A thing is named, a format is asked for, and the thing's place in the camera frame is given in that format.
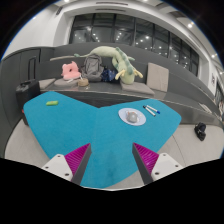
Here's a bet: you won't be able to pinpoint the white marker with blue cap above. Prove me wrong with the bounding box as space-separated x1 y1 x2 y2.
146 104 161 115

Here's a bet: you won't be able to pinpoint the grey upholstered bench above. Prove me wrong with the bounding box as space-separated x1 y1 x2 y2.
34 41 221 124

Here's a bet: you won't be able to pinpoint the small black object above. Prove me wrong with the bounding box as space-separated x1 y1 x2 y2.
194 121 208 142

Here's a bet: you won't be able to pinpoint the dark glass window row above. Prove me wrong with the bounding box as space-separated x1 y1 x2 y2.
68 13 200 77

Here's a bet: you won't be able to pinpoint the small grey seat cushion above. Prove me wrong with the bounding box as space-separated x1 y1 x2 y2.
38 77 57 90

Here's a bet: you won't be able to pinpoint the navy blue patterned bag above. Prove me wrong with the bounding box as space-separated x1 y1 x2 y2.
100 67 118 83

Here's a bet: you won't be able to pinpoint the round light blue mouse pad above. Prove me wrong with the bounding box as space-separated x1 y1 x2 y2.
117 107 147 127

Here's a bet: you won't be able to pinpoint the black suitcase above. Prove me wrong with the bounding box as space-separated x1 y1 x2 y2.
15 79 42 113

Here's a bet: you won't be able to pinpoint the flat grey seat cushion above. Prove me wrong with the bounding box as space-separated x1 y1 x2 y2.
119 80 156 97

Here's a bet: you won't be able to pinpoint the upright grey square cushion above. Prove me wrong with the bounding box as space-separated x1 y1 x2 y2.
146 62 170 93

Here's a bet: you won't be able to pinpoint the green dragon plush toy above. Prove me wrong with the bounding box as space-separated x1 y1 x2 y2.
73 45 144 85

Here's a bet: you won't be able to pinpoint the tan round pouch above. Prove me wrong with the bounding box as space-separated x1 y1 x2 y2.
77 77 90 88

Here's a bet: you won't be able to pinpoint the pink ring-shaped plush cushion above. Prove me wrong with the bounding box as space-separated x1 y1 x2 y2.
61 61 82 81

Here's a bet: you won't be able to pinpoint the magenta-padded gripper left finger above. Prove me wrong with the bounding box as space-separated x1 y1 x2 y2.
40 143 92 186

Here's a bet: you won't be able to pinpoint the grey and white computer mouse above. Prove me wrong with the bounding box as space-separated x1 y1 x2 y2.
125 111 140 124

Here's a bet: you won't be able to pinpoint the ceiling lights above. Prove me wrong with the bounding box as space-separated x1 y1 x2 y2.
63 0 218 58

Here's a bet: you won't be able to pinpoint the grey backpack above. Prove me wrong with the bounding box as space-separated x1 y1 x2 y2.
80 53 105 83

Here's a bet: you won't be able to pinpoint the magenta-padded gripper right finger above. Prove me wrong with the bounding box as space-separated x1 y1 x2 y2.
132 143 184 185

